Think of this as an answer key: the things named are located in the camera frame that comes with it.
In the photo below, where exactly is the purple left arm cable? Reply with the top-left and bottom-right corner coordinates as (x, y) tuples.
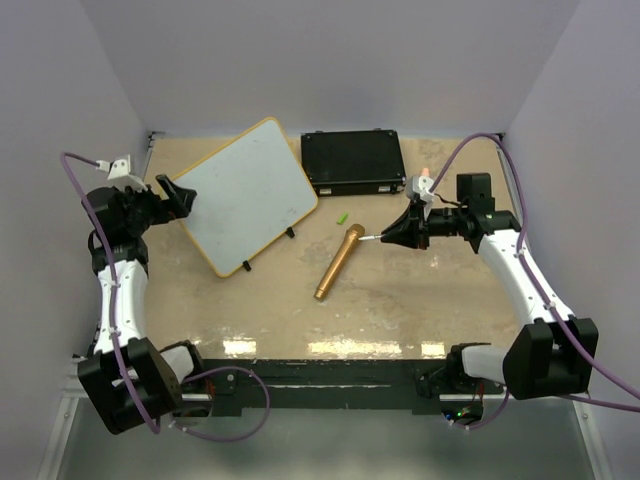
(59, 151), (162, 435)

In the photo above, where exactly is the white green whiteboard marker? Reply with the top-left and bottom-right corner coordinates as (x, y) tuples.
(359, 234), (383, 241)

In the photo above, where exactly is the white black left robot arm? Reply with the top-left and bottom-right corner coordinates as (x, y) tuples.
(78, 174), (207, 435)

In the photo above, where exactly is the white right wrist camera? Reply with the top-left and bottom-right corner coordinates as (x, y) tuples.
(405, 175), (434, 203)

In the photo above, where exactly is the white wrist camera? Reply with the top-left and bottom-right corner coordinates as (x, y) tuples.
(405, 175), (434, 203)
(107, 154), (131, 182)

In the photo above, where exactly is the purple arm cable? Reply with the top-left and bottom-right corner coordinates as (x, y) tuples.
(59, 151), (162, 435)
(429, 132), (640, 414)

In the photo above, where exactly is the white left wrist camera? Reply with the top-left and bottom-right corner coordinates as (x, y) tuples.
(107, 154), (131, 182)

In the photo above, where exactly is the yellow framed whiteboard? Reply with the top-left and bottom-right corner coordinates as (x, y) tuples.
(172, 117), (318, 278)

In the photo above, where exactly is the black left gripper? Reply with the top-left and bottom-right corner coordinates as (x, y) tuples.
(113, 174), (195, 235)

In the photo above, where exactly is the gold microphone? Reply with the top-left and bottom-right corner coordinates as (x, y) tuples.
(314, 224), (365, 301)

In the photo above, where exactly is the black hard case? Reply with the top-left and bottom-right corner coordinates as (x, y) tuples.
(300, 129), (407, 197)

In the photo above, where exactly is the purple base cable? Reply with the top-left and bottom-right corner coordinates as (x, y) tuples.
(168, 367), (271, 444)
(447, 374), (510, 431)

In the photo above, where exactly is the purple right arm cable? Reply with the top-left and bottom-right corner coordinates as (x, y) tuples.
(429, 132), (640, 414)

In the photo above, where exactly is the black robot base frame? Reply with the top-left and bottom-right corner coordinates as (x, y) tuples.
(177, 359), (502, 418)

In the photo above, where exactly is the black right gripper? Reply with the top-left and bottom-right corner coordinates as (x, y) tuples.
(382, 197), (467, 251)

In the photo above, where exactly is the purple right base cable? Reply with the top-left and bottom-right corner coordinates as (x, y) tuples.
(447, 374), (510, 431)

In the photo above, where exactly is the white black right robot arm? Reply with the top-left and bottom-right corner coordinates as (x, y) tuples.
(380, 173), (599, 400)

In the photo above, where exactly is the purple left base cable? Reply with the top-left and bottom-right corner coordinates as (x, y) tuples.
(168, 367), (271, 444)

